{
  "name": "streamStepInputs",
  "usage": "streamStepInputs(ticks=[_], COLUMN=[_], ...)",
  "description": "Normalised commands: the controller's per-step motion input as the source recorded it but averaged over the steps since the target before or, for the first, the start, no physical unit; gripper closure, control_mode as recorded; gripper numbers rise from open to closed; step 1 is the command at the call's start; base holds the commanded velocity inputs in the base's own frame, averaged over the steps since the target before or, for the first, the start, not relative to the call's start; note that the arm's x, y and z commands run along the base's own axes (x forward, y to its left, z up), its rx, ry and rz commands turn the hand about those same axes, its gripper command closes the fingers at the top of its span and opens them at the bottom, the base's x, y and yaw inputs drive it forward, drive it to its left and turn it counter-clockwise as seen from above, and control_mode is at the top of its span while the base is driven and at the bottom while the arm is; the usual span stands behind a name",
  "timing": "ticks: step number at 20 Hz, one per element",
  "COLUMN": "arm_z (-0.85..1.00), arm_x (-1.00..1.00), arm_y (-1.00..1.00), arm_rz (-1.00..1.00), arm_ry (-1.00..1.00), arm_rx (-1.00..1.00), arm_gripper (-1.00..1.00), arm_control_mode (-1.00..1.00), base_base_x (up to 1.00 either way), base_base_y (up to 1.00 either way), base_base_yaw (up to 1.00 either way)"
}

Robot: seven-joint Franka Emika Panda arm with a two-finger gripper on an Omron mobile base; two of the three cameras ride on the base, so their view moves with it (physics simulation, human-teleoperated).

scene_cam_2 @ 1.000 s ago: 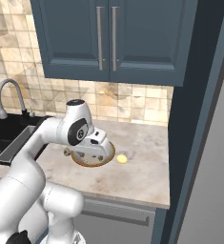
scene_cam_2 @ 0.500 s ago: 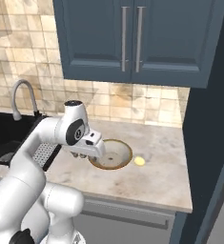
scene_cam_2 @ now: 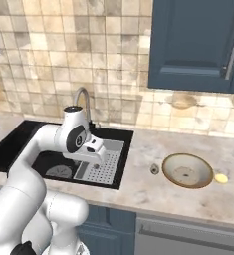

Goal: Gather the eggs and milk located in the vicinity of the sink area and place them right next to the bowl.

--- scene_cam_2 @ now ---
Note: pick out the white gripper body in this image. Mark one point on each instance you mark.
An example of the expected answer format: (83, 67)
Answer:
(88, 156)

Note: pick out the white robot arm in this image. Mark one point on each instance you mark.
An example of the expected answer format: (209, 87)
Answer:
(24, 186)

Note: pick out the grey perforated sink rack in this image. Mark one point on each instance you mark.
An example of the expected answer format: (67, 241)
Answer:
(108, 169)

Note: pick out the black sink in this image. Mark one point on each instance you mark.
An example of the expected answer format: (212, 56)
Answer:
(121, 136)

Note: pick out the beige bowl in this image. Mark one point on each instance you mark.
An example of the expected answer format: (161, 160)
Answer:
(187, 171)

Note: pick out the silver curved tap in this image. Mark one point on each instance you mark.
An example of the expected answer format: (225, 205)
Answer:
(83, 93)

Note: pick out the small grey egg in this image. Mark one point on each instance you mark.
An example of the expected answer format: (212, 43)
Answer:
(154, 169)

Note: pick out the blue lower cupboard door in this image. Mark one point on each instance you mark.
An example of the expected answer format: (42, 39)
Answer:
(112, 232)

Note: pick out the silver dishwasher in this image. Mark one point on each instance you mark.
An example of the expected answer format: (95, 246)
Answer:
(188, 237)

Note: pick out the small yellow round food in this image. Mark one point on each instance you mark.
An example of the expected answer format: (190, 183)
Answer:
(221, 178)

